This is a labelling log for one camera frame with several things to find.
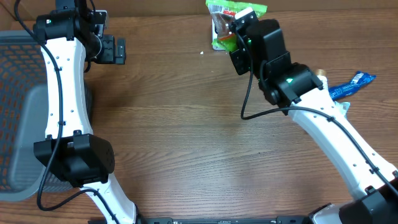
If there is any green snack packet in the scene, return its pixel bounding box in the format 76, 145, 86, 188
205, 0, 267, 52

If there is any white tube gold cap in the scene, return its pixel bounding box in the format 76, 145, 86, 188
314, 69, 328, 91

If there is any teal tissue packet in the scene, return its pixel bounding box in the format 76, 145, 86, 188
335, 101, 351, 118

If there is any blue snack packet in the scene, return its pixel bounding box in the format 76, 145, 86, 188
328, 71, 377, 100

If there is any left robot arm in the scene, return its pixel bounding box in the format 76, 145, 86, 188
34, 1, 138, 223

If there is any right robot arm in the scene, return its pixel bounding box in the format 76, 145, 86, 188
229, 16, 397, 223

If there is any white barcode scanner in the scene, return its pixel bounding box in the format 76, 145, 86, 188
211, 19, 229, 51

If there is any grey plastic basket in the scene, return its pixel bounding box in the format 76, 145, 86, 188
1, 30, 93, 202

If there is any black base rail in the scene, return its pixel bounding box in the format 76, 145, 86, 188
88, 217, 312, 224

